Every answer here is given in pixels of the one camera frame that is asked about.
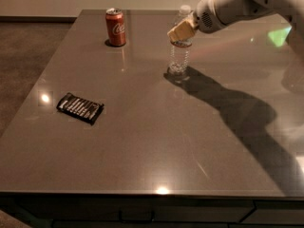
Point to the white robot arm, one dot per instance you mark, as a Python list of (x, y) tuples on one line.
[(290, 10)]

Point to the black rxbar chocolate wrapper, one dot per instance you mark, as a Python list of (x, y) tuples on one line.
[(79, 108)]

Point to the dark drawer front with handle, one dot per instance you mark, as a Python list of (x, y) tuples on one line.
[(132, 210)]

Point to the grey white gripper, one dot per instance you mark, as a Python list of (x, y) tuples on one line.
[(206, 17)]

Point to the clear plastic water bottle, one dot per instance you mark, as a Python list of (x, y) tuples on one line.
[(179, 54)]

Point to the red coca-cola can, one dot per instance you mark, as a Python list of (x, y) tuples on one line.
[(115, 27)]

